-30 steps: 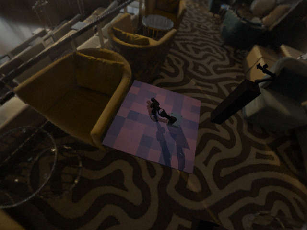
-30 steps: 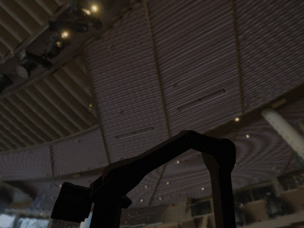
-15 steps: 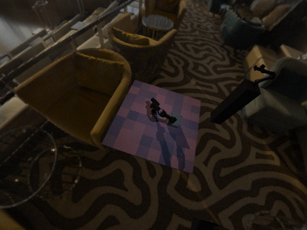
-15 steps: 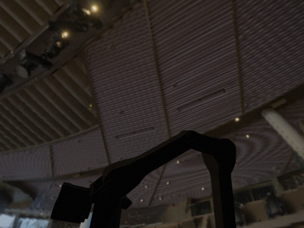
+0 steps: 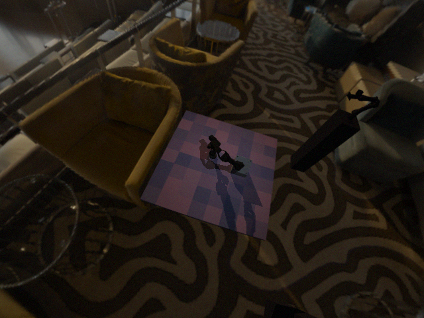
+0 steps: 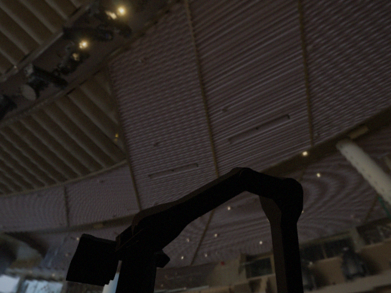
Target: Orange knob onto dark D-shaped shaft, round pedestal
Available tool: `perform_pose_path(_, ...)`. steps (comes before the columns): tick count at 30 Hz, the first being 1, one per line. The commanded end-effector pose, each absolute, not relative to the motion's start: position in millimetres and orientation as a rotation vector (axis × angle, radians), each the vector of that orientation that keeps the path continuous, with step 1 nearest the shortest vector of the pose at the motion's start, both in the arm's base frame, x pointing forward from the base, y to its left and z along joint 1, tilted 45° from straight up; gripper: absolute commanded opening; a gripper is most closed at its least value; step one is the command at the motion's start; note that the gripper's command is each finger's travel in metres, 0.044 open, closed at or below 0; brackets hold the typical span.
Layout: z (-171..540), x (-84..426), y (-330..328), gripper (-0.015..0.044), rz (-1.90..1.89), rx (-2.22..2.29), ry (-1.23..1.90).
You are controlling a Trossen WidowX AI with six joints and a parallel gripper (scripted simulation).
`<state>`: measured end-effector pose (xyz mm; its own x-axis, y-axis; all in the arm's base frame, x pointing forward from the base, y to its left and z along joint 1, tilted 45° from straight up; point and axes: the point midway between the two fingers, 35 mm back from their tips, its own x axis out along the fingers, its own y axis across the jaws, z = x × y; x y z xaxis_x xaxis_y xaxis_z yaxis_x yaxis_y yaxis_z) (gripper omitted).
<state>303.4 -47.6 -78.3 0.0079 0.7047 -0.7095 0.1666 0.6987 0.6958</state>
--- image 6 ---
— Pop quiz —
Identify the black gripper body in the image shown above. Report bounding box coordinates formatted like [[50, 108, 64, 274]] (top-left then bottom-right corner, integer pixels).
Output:
[[115, 284, 154, 293]]

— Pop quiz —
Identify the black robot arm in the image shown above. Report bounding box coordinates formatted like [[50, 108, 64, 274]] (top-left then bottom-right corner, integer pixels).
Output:
[[66, 167, 304, 293]]

